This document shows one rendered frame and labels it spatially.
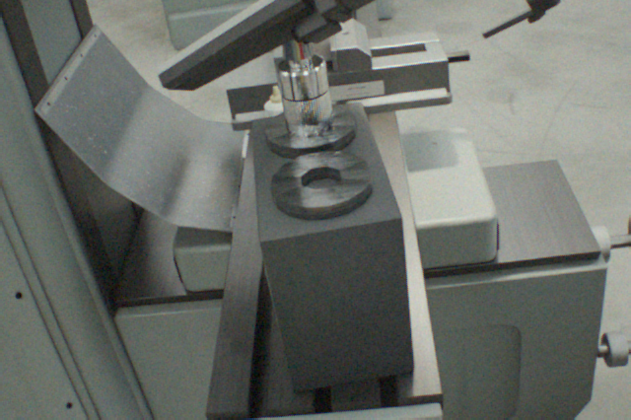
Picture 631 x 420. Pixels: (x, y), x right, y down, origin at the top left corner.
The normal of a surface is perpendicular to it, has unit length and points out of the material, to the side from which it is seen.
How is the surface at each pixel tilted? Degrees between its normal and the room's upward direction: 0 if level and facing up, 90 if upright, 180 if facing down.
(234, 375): 0
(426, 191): 0
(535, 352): 90
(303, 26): 62
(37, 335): 89
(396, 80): 90
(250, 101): 90
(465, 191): 0
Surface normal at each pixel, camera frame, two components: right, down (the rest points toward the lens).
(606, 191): -0.14, -0.83
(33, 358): -0.01, 0.52
